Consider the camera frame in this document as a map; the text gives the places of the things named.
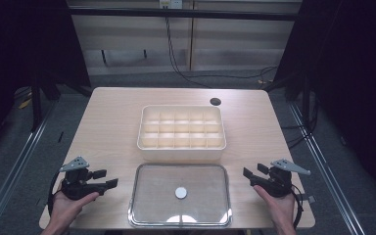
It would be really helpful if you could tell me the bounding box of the black hanging cable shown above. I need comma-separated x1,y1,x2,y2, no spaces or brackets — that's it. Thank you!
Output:
164,7,279,90

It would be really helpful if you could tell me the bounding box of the person's right hand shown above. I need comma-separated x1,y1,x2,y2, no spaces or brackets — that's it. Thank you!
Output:
253,184,298,235

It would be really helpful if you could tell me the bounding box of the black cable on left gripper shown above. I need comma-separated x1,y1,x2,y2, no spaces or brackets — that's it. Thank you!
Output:
46,169,67,217

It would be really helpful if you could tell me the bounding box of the white compartment storage box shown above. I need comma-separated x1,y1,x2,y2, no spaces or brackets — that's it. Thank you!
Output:
136,104,228,163

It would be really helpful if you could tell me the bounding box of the aluminium floor rail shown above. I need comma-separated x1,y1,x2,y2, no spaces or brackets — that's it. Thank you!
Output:
288,101,370,235
0,97,60,235

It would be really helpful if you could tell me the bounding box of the black horizontal bar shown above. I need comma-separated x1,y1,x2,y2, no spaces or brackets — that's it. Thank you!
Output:
67,7,303,23

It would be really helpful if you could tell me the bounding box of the black metal stand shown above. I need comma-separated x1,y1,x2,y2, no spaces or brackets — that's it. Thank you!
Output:
28,68,92,133
261,68,321,131

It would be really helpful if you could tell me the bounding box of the white wall socket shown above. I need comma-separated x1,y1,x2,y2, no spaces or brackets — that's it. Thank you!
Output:
158,0,184,10

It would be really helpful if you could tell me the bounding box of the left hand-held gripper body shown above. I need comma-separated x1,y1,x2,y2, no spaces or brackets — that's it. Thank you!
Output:
58,156,108,202

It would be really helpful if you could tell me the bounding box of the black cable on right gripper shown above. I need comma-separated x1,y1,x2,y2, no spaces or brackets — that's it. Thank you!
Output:
290,183,306,229

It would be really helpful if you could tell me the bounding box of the black floor cable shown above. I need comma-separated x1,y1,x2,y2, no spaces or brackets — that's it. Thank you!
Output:
280,97,321,151

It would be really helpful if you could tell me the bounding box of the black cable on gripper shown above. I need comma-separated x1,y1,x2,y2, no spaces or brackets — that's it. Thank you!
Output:
46,169,67,217
290,183,306,229

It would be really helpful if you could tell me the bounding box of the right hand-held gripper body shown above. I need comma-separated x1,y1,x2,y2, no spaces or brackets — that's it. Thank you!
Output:
250,159,311,199

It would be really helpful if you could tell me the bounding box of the clear box lid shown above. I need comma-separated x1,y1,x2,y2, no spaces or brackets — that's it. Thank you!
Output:
127,163,234,229

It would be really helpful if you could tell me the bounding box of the person's left hand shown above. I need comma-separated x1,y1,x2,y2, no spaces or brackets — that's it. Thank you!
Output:
47,182,101,235

